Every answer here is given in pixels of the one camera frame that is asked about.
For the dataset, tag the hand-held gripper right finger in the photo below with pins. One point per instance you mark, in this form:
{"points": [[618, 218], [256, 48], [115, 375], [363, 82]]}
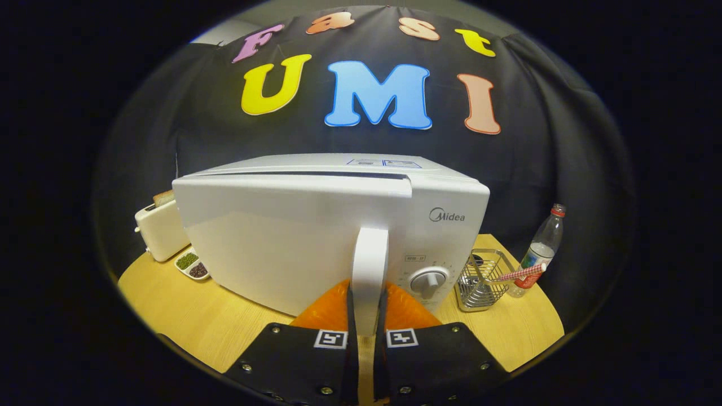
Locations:
{"points": [[379, 361]]}

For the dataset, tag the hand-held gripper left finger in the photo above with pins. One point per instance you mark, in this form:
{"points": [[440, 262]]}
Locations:
{"points": [[352, 361]]}

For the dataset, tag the white toaster oven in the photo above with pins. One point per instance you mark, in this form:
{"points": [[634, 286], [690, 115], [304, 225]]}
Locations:
{"points": [[282, 237]]}

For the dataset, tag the cream pop-up toaster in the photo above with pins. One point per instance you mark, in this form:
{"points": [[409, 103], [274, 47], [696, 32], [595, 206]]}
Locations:
{"points": [[161, 231]]}

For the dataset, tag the red checkered stick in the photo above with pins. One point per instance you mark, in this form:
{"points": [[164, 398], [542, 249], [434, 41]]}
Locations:
{"points": [[524, 272]]}

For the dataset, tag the white divided bean dish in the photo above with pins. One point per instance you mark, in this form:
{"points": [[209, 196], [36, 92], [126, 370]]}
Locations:
{"points": [[189, 260]]}

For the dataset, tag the clear plastic bottle red cap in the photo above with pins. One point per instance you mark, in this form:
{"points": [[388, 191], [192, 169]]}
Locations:
{"points": [[547, 237]]}

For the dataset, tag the toasted bread slice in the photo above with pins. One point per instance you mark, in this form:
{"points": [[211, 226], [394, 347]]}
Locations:
{"points": [[163, 198]]}

